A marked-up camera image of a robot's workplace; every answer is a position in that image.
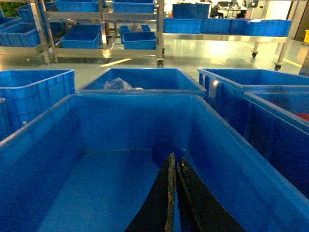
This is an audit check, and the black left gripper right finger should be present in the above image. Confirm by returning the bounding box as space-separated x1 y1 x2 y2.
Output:
176 157 245 232

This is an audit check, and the red bubble wrap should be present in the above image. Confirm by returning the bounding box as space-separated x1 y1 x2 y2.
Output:
296 113 309 121

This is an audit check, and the blue bin rear right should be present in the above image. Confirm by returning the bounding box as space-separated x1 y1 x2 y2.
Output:
198 68 309 130

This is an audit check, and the blue bin with red wrap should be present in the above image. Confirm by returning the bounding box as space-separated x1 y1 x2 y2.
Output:
243 92 309 197

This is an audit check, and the background steel cart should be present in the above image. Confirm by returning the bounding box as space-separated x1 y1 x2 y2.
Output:
163 1 299 71

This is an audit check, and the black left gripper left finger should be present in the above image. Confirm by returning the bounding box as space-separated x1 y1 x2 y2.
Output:
126 153 176 232

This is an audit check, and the background steel rack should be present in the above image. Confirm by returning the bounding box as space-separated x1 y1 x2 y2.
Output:
0 0 164 68

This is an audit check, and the blue bin far left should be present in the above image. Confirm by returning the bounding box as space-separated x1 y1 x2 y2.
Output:
0 70 75 140

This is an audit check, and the blue bin with plastic bag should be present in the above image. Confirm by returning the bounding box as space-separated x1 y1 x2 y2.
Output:
76 68 207 97

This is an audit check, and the blue empty bin front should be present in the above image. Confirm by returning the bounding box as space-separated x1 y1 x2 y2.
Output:
0 94 309 232

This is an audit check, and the clear plastic bag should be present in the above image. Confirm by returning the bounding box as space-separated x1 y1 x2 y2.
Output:
104 77 143 90

